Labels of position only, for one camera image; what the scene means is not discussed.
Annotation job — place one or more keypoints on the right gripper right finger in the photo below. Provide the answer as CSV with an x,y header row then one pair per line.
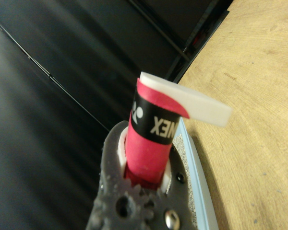
x,y
180,198

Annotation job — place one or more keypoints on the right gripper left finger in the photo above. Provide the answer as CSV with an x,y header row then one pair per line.
x,y
110,187

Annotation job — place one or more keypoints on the blue litter tray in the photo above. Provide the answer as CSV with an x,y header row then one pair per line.
x,y
201,191

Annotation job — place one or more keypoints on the black curtain stand pole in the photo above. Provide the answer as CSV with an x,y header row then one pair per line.
x,y
158,30
50,75

